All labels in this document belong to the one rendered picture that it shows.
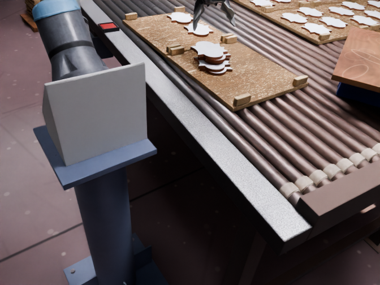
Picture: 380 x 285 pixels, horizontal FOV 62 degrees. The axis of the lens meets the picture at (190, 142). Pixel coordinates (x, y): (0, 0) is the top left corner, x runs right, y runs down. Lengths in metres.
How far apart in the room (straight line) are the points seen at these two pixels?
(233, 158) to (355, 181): 0.29
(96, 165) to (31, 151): 1.51
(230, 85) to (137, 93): 0.38
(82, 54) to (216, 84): 0.47
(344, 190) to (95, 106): 0.62
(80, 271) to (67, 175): 0.89
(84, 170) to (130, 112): 0.19
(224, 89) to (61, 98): 0.54
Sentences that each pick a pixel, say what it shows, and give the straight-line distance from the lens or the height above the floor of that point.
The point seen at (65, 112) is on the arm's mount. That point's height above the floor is 1.03.
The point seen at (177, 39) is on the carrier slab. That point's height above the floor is 0.94.
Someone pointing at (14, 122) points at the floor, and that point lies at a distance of 2.68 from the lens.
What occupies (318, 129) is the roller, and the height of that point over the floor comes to 0.92.
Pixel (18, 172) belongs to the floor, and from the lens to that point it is 2.25.
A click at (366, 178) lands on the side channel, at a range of 0.87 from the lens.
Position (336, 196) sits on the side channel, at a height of 0.95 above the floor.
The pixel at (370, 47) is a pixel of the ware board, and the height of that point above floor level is 1.04.
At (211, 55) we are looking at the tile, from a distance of 1.16.
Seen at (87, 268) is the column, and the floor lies 0.01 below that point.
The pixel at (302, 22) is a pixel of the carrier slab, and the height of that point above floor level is 0.94.
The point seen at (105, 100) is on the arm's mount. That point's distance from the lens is 0.82.
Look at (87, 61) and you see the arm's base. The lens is 0.83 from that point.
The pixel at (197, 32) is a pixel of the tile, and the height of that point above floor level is 0.95.
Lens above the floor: 1.48
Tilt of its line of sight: 40 degrees down
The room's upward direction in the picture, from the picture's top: 5 degrees clockwise
